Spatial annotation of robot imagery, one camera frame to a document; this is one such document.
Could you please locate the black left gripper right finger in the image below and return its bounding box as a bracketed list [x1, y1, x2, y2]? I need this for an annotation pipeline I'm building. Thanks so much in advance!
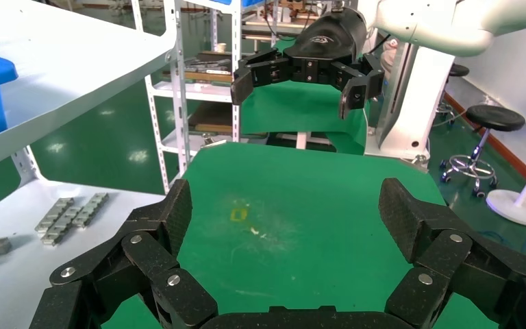
[377, 177, 526, 329]

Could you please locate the black round stool chrome base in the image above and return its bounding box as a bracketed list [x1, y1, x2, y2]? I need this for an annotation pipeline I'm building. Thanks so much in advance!
[440, 104, 526, 199]

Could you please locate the green cloth on background table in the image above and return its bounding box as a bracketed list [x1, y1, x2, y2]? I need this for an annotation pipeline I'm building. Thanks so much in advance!
[240, 38, 371, 156]

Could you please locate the white slotted storage rack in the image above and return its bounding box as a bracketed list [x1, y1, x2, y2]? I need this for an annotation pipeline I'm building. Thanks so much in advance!
[130, 0, 245, 195]

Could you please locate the cluttered background workbench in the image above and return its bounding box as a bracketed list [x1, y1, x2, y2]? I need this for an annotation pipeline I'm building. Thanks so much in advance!
[241, 0, 332, 44]

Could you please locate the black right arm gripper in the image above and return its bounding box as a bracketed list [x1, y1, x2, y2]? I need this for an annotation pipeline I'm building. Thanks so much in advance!
[230, 8, 386, 121]

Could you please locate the grey ribbed metal bar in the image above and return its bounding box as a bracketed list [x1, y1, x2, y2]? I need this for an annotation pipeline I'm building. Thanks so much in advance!
[71, 193, 110, 228]
[40, 206, 84, 247]
[34, 197, 75, 234]

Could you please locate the white pedestal fan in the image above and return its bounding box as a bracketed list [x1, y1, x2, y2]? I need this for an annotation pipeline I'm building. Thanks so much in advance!
[486, 76, 526, 228]

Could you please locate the pile of metal parts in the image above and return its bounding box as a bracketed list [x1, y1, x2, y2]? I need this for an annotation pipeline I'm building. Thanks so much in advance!
[183, 51, 234, 84]

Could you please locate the black round stool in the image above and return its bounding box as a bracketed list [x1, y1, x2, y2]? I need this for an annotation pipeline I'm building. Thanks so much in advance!
[435, 63, 471, 129]

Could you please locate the white robot body column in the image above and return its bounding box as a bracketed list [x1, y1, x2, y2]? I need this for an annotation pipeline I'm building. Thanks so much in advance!
[364, 38, 455, 172]

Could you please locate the white metal shelf rack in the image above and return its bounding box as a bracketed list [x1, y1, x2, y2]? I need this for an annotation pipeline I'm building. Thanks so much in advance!
[0, 0, 189, 329]

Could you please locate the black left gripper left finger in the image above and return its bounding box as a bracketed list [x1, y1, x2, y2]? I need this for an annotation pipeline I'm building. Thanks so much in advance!
[29, 178, 219, 329]

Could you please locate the brown wooden board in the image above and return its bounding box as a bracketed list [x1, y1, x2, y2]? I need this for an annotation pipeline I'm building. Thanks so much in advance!
[188, 101, 235, 134]

